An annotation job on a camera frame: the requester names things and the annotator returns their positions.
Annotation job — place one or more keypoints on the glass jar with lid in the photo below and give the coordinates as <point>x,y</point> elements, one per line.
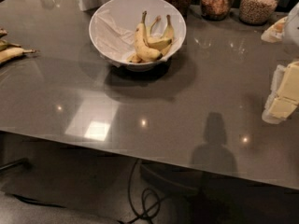
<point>215,10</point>

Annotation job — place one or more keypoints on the banana on table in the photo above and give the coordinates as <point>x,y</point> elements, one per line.
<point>3,32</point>
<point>9,54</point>
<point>5,44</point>

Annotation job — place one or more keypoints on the middle banana on table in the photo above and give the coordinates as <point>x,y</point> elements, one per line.
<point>5,44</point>

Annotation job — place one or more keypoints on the white paper bowl liner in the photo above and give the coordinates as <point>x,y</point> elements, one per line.
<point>114,40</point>

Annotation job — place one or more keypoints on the glass jar with chickpeas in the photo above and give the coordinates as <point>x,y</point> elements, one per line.
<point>256,12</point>

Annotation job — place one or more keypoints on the small banana at bowl bottom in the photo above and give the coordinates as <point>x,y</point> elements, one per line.
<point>133,58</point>

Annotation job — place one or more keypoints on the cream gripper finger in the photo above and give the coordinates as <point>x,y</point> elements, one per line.
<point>277,110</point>

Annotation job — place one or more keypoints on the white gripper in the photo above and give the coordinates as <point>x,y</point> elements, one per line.
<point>292,28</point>

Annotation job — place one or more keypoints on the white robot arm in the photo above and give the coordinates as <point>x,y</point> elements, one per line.
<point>290,41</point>

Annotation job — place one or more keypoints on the upper banana on table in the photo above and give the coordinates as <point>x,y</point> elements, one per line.
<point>3,32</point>

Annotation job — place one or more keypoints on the lower banana on table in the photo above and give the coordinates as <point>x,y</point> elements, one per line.
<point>9,54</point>

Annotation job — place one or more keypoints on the white bowl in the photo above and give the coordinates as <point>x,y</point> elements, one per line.
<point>128,13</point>

